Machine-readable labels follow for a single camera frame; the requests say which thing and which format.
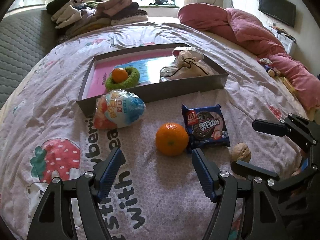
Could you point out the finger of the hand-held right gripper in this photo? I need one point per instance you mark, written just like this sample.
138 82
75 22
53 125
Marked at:
257 173
270 127

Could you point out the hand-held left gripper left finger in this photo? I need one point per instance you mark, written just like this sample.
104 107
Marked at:
110 175

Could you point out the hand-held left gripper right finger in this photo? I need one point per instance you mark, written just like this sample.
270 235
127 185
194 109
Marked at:
203 175

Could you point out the walnut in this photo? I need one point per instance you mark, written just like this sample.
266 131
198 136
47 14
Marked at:
240 152

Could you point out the blue cookie packet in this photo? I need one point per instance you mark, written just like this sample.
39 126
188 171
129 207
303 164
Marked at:
206 127

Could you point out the orange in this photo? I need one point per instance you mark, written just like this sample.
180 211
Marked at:
119 75
172 138

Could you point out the egg-shaped snack packet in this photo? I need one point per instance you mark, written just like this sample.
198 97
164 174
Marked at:
120 110

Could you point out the grey shallow cardboard box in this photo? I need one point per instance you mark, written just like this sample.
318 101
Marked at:
175 90

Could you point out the yellow packet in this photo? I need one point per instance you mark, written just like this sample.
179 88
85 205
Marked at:
290 85

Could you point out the small toy figure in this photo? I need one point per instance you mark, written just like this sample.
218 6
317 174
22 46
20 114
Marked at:
270 67

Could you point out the white cabinet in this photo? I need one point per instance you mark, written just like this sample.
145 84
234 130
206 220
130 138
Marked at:
283 38

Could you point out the pink quilt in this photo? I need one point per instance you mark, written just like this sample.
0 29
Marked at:
245 27

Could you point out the pink and blue book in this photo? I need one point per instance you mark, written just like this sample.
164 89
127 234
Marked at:
150 68

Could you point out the black television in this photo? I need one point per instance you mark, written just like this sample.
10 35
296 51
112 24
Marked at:
277 8

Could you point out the grey quilted headboard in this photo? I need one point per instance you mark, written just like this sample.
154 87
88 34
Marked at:
20 47

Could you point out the pile of folded clothes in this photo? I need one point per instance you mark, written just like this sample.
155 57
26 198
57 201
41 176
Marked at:
100 12

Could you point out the dark clothes on windowsill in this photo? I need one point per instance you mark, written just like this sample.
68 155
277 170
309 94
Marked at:
161 1

